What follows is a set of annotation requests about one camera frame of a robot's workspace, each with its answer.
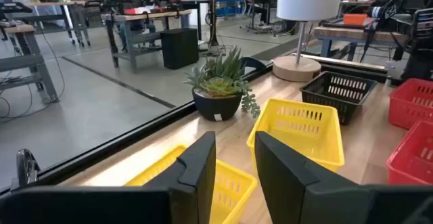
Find black plastic basket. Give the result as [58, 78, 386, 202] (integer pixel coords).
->
[299, 70, 378, 126]

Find table frame clamp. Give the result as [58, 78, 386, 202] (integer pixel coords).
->
[240, 56, 268, 73]
[16, 148, 41, 188]

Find person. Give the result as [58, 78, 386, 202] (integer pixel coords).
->
[246, 0, 270, 27]
[116, 0, 157, 51]

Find yellow plastic basket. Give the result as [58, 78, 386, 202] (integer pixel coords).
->
[246, 97, 346, 173]
[124, 143, 258, 224]

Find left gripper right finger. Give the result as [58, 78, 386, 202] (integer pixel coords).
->
[254, 131, 433, 224]

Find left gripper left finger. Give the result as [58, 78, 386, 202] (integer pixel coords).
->
[0, 131, 217, 224]

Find red plastic basket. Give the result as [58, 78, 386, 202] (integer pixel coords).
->
[386, 120, 433, 186]
[388, 78, 433, 131]

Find orange box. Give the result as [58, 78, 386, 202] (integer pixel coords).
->
[342, 13, 368, 26]

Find wooden top workbench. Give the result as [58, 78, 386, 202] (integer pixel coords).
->
[0, 0, 91, 46]
[100, 9, 193, 70]
[313, 25, 407, 62]
[0, 23, 61, 104]

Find succulent in black pot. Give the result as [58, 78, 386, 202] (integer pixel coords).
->
[183, 45, 262, 122]

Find blue storage bins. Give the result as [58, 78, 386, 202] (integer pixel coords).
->
[214, 0, 250, 18]

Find black computer tower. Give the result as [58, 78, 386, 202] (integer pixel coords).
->
[159, 27, 200, 70]

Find white lamp with wooden base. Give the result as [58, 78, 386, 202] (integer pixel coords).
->
[272, 0, 345, 83]

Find black aluminium table frame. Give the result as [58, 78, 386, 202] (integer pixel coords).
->
[0, 52, 388, 198]

